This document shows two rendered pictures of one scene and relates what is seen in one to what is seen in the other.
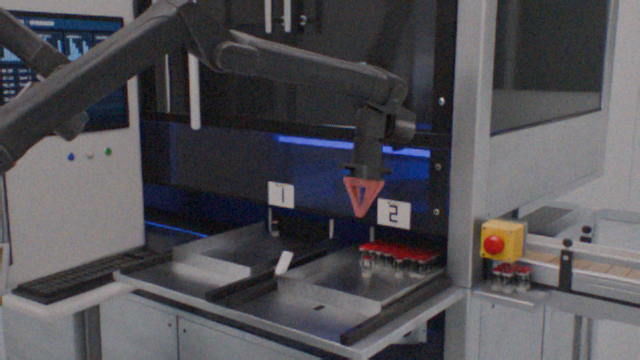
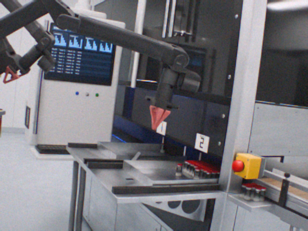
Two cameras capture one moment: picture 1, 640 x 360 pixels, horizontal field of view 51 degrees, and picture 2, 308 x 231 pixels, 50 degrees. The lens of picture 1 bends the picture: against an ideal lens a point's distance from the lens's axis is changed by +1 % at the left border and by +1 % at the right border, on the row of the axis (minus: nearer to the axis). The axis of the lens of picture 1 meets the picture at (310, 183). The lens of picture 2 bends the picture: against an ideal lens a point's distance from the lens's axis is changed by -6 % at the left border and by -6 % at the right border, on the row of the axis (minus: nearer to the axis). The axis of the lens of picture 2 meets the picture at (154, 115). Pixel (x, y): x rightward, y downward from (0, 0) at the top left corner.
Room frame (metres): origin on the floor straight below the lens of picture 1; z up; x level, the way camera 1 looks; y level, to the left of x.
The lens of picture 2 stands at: (0.20, -0.58, 1.24)
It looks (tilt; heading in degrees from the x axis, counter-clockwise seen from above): 6 degrees down; 25
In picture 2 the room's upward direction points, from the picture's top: 7 degrees clockwise
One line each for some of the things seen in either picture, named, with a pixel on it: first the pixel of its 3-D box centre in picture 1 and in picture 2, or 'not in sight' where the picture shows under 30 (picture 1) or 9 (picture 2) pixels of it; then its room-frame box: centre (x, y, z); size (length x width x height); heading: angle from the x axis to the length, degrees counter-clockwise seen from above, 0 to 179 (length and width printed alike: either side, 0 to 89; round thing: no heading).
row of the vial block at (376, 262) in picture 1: (392, 261); (197, 171); (1.49, -0.19, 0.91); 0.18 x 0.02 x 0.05; 52
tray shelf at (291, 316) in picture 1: (292, 278); (141, 168); (1.47, 0.04, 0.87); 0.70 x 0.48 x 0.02; 52
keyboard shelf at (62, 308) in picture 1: (92, 280); (72, 153); (1.69, 0.58, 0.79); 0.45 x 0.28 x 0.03; 146
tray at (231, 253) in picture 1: (258, 247); (140, 152); (1.63, 0.13, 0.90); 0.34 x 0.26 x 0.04; 142
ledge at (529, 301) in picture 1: (514, 292); (254, 201); (1.39, -0.44, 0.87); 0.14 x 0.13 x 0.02; 142
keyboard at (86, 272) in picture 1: (97, 272); (73, 149); (1.68, 0.56, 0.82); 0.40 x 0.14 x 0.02; 146
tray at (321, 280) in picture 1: (371, 274); (177, 174); (1.42, -0.14, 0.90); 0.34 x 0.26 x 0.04; 142
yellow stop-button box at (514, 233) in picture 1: (503, 239); (248, 165); (1.36, -0.41, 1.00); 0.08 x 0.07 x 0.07; 142
